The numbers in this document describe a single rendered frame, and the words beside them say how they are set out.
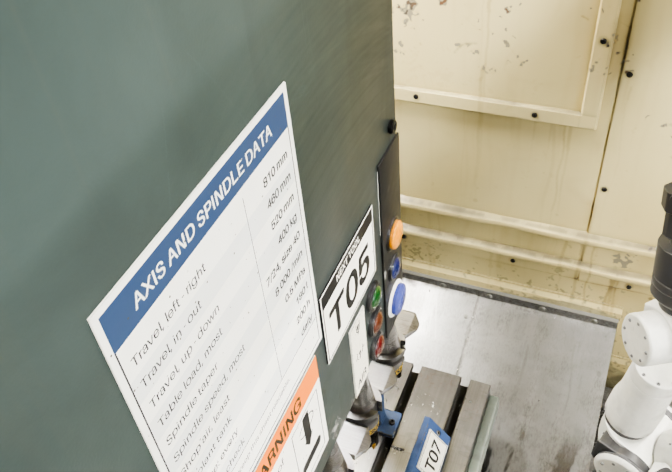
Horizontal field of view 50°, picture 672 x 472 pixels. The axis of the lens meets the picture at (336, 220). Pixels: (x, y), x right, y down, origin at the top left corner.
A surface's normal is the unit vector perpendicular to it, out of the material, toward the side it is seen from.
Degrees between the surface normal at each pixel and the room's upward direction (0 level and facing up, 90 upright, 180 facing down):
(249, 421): 90
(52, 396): 90
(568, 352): 24
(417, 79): 90
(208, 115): 90
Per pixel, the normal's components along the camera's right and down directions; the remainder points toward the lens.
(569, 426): -0.23, -0.41
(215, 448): 0.92, 0.20
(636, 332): -0.98, 0.12
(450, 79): -0.38, 0.65
